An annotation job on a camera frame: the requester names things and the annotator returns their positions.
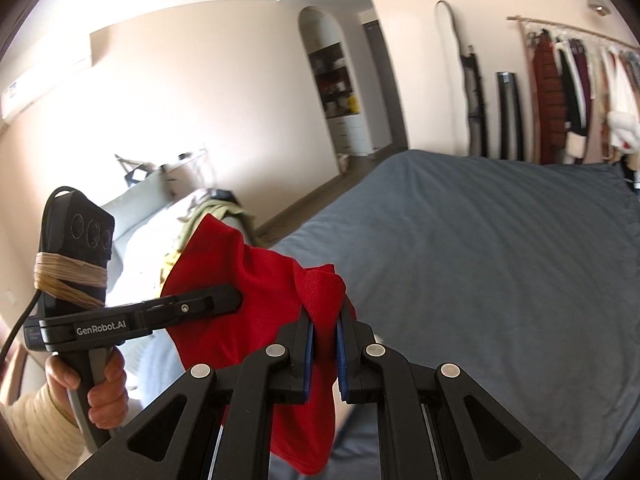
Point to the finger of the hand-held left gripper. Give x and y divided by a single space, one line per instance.
200 302

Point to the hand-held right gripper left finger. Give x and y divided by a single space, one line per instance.
309 356

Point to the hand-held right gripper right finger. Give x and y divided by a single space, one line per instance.
341 356

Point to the red pants with white stripe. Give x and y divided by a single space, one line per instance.
260 285

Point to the person's left forearm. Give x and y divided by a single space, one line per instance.
35 425

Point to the person's left hand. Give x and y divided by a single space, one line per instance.
107 400

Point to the yellow cloth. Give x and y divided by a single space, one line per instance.
170 266

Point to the green cloth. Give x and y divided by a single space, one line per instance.
210 208

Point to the white air conditioner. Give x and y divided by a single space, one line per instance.
45 85

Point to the bed with grey sheet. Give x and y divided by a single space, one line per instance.
475 260

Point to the brown door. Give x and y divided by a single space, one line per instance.
385 85

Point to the black folded stand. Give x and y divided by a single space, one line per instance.
475 110

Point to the black rolled mat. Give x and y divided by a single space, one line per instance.
509 120

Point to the row of hanging clothes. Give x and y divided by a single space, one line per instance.
550 100

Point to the wooden clothes rod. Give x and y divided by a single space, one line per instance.
575 31

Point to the arched wall shelf niche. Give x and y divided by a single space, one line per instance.
335 85

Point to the wavy frame mirror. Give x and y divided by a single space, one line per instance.
452 85

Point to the wall lamp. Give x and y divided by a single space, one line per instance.
598 8

